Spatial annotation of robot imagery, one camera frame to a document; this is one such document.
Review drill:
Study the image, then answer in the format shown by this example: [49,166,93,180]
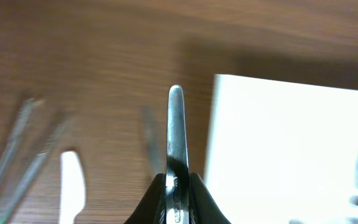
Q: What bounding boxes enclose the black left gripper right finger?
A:
[189,173,230,224]

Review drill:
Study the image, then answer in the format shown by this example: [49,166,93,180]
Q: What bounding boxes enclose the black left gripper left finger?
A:
[124,174,166,224]

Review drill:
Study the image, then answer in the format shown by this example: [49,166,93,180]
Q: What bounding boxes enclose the small steel teaspoon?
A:
[142,106,164,179]
[165,85,191,224]

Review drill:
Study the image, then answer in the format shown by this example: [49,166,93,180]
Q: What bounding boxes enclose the pink plastic knife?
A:
[59,151,86,224]

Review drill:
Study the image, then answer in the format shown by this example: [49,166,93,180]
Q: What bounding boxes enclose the steel kitchen tongs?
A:
[0,94,72,223]

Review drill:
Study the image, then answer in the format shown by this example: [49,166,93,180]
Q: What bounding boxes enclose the white plastic cutlery tray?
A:
[205,74,358,223]

